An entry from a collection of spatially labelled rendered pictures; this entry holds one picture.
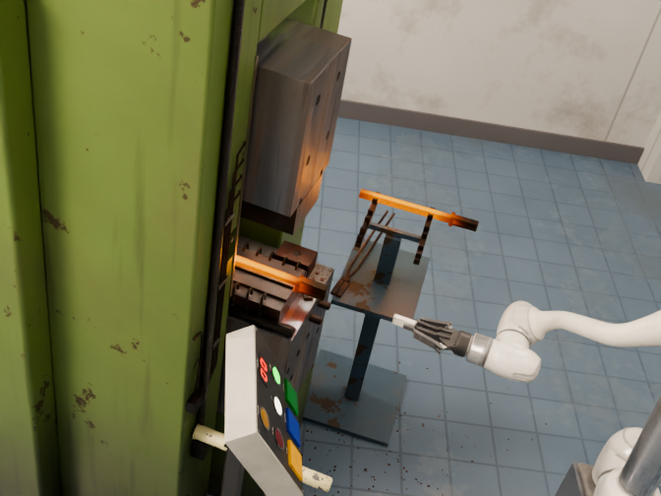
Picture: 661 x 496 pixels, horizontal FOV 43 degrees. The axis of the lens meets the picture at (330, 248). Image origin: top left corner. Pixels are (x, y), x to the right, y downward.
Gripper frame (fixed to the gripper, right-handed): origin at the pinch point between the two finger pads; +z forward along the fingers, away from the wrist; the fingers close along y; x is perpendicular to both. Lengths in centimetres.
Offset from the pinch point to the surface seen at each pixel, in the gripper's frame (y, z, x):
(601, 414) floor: 97, -87, -100
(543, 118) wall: 314, -21, -78
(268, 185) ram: -18, 42, 45
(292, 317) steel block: -6.5, 32.8, -8.0
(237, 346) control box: -50, 34, 18
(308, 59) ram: -7, 40, 77
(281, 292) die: -5.8, 37.6, -0.5
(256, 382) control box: -60, 24, 20
